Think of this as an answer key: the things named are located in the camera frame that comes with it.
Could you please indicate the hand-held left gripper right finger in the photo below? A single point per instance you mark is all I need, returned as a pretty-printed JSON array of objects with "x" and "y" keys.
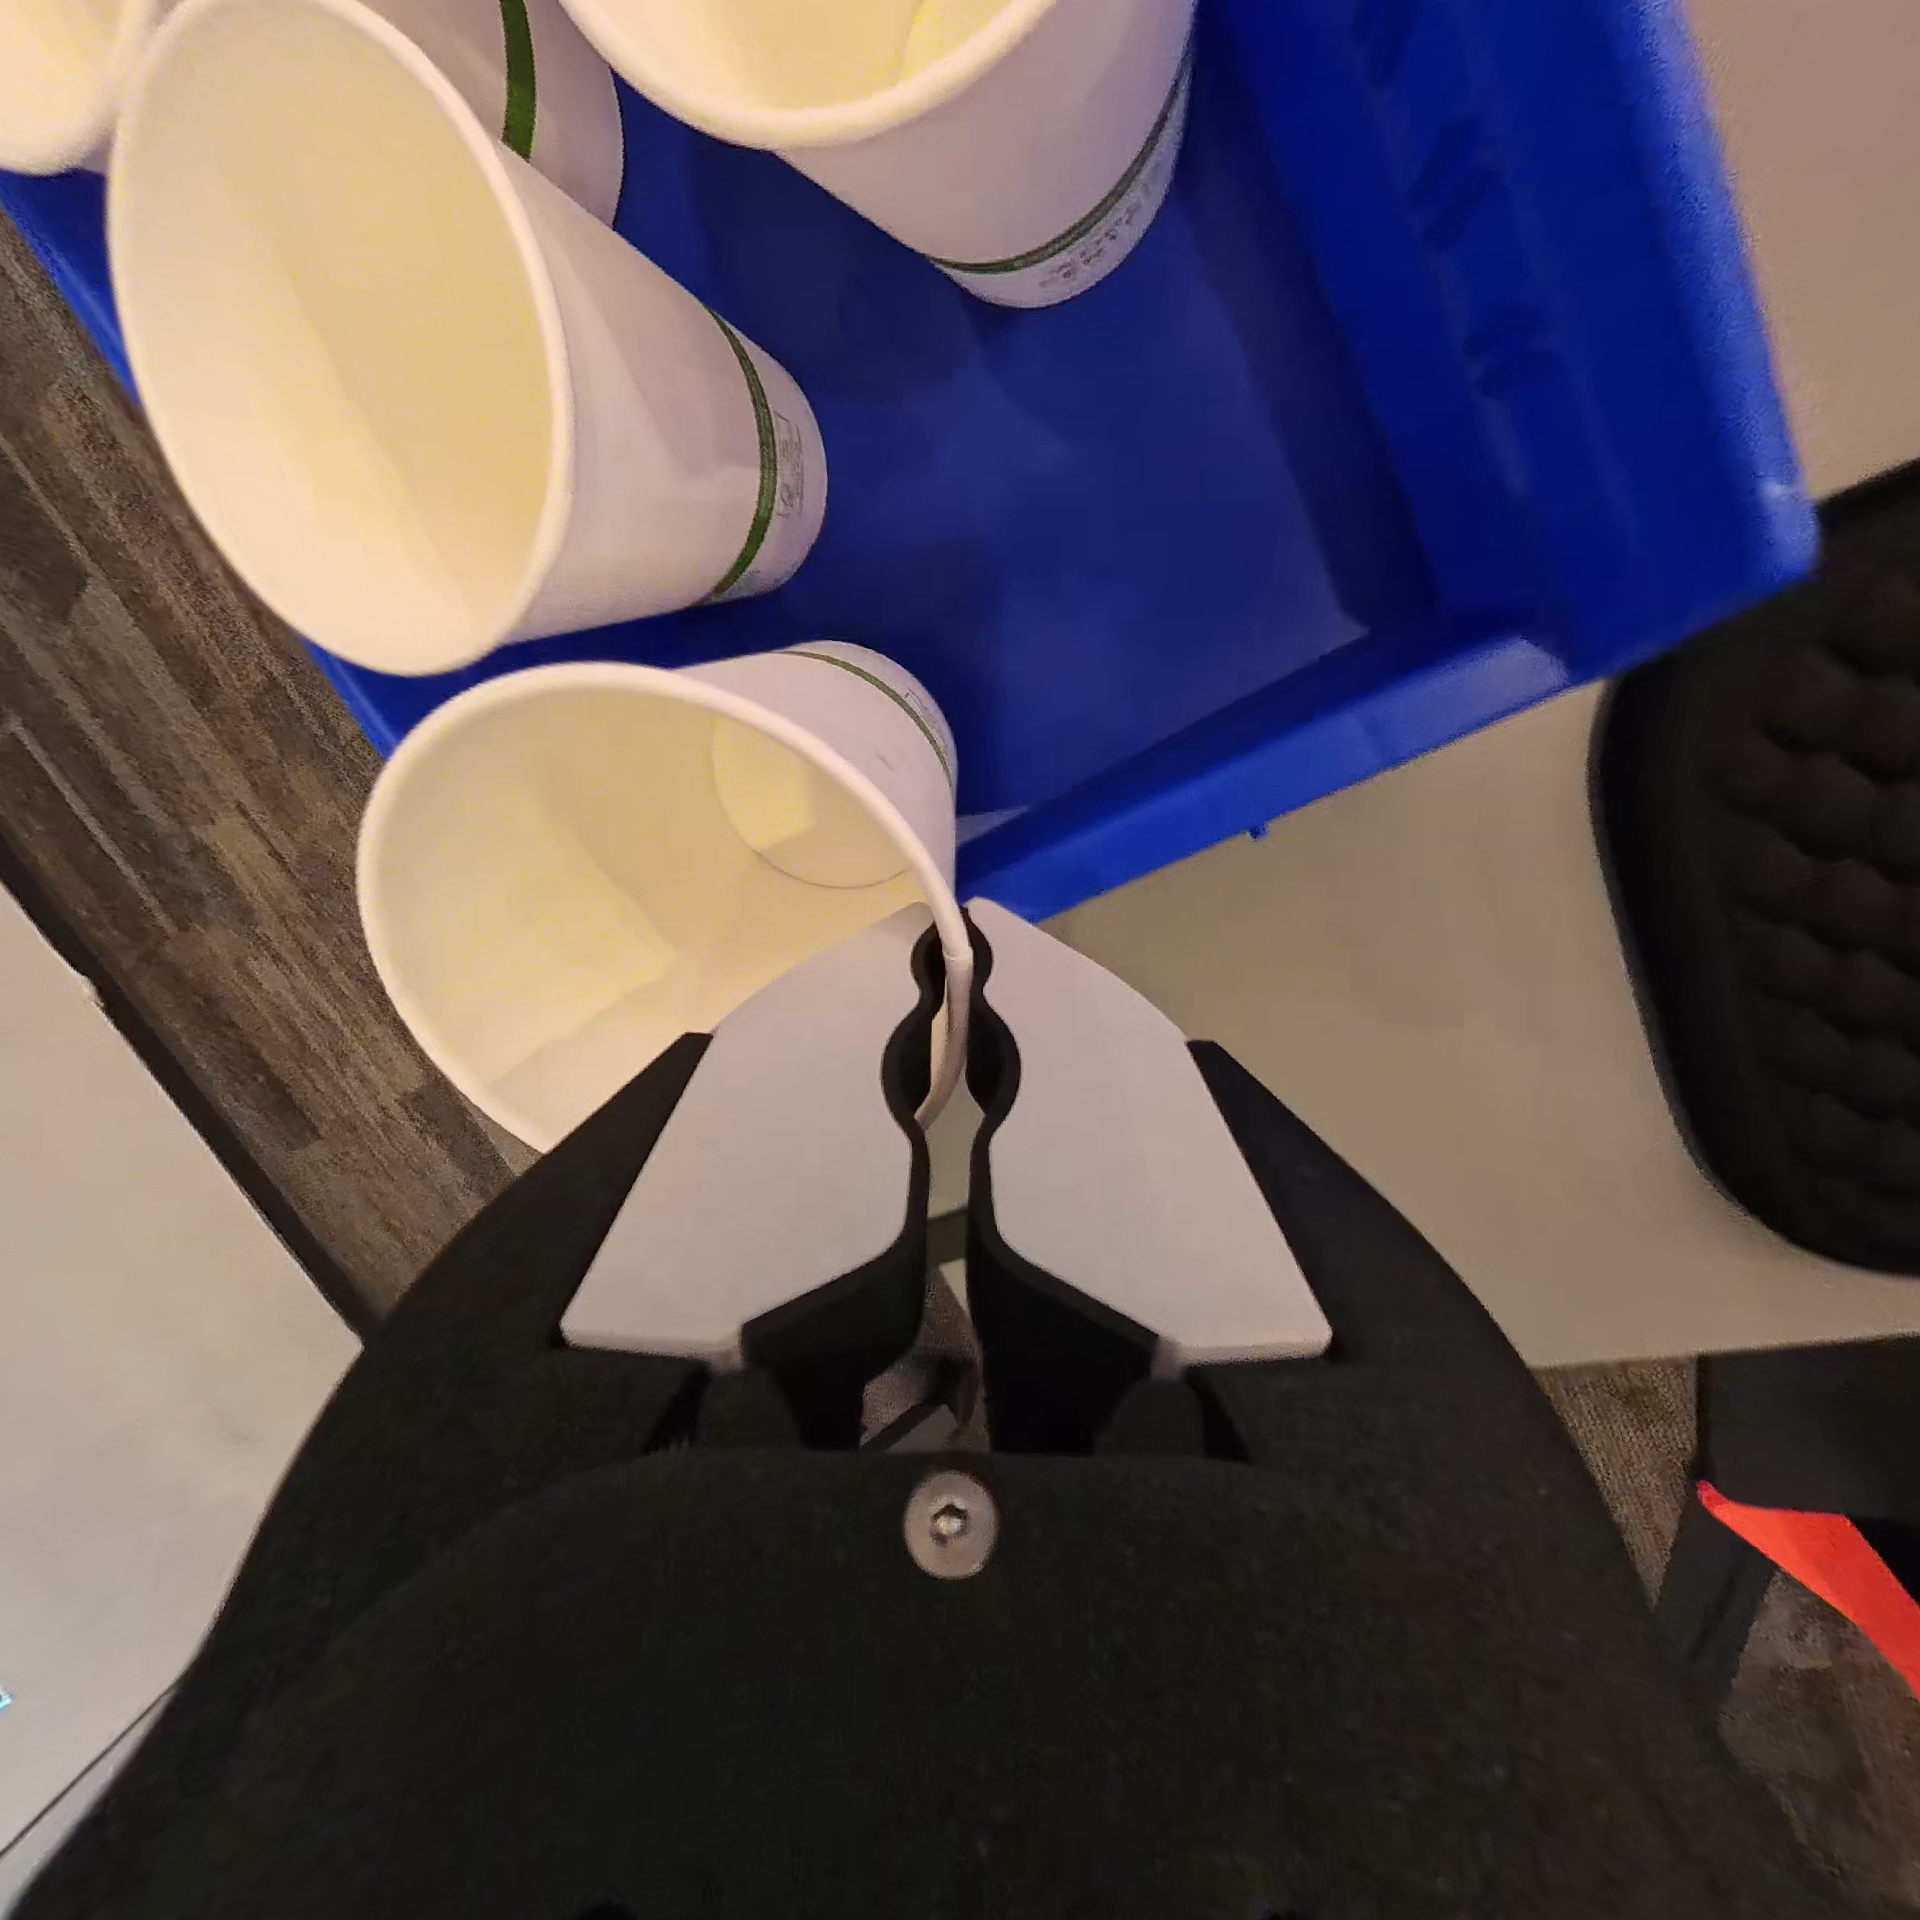
[{"x": 1140, "y": 1185}]

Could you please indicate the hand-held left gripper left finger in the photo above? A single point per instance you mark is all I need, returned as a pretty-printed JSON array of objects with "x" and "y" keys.
[{"x": 751, "y": 1185}]

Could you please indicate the stack of white paper cups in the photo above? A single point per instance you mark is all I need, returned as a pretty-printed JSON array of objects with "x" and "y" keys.
[{"x": 570, "y": 869}]

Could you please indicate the blue plastic bin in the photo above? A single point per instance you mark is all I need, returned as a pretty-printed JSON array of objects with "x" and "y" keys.
[{"x": 1169, "y": 526}]

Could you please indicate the black rounded mesh object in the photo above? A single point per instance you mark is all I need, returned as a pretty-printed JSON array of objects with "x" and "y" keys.
[{"x": 1800, "y": 900}]

